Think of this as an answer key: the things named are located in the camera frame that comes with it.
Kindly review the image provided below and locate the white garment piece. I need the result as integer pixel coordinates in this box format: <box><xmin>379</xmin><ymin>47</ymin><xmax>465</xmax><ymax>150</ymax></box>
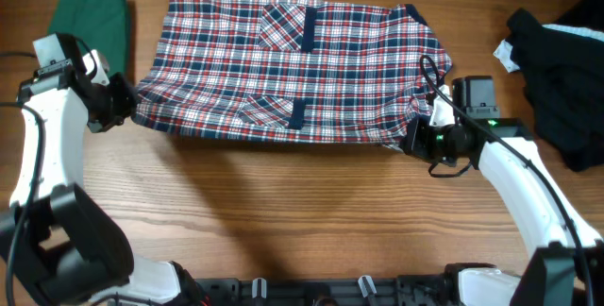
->
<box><xmin>493</xmin><ymin>40</ymin><xmax>520</xmax><ymax>73</ymax></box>

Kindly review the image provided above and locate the plaid red blue shirt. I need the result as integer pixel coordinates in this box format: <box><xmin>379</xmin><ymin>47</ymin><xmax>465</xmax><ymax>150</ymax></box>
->
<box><xmin>133</xmin><ymin>0</ymin><xmax>452</xmax><ymax>146</ymax></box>

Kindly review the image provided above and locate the black garment pile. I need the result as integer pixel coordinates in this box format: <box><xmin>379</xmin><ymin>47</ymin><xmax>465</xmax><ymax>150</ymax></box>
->
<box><xmin>505</xmin><ymin>0</ymin><xmax>603</xmax><ymax>172</ymax></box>

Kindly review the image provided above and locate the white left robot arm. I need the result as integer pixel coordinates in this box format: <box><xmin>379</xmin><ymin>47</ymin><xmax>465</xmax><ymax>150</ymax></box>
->
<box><xmin>1</xmin><ymin>50</ymin><xmax>201</xmax><ymax>305</ymax></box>

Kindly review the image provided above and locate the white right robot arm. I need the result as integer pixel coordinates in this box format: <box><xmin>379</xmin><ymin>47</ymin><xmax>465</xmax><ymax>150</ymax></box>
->
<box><xmin>400</xmin><ymin>118</ymin><xmax>603</xmax><ymax>305</ymax></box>

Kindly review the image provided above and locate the folded green cloth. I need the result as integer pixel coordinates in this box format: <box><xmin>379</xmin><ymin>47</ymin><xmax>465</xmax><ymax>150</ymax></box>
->
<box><xmin>47</xmin><ymin>0</ymin><xmax>131</xmax><ymax>75</ymax></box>

